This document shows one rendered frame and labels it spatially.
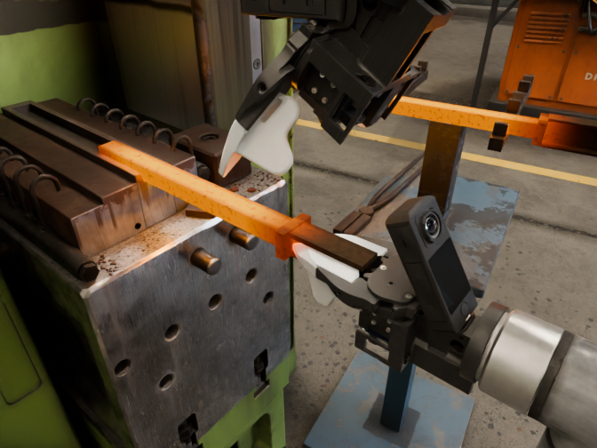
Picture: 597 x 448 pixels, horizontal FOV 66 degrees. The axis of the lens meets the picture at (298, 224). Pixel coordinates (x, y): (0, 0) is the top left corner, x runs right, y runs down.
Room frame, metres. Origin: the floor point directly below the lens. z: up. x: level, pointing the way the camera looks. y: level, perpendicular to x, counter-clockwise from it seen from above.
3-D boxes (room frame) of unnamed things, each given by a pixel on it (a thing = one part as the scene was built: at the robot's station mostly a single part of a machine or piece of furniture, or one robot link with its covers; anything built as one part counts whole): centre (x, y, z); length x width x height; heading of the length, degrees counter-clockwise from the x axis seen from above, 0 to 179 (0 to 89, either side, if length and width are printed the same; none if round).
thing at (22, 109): (0.71, 0.36, 0.99); 0.42 x 0.05 x 0.01; 51
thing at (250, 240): (0.59, 0.09, 0.87); 0.04 x 0.03 x 0.03; 51
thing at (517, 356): (0.26, -0.18, 0.99); 0.08 x 0.05 x 0.08; 141
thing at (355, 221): (0.99, -0.26, 0.77); 0.60 x 0.04 x 0.01; 145
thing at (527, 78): (0.94, -0.35, 1.02); 0.23 x 0.06 x 0.02; 60
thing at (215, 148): (0.73, 0.15, 0.95); 0.12 x 0.08 x 0.06; 51
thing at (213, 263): (0.53, 0.13, 0.87); 0.04 x 0.03 x 0.03; 51
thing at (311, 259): (0.36, -0.02, 0.98); 0.09 x 0.03 x 0.06; 53
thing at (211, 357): (0.74, 0.35, 0.69); 0.56 x 0.38 x 0.45; 51
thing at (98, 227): (0.69, 0.38, 0.96); 0.42 x 0.20 x 0.09; 51
